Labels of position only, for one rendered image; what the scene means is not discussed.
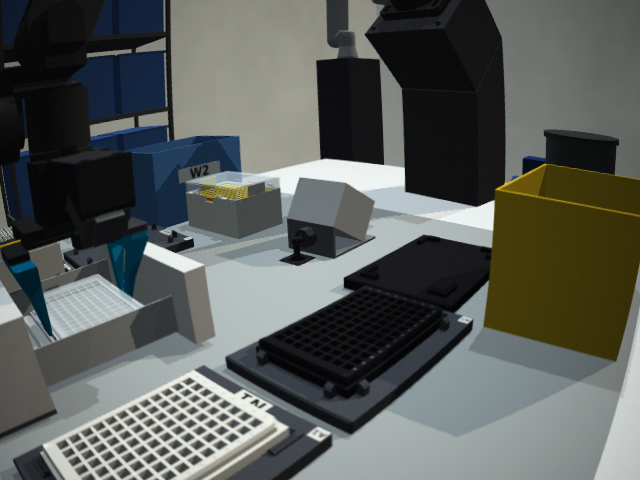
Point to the yellow open-top box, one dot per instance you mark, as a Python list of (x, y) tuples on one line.
[(564, 273)]

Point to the blue bin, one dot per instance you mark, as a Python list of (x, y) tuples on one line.
[(160, 174)]

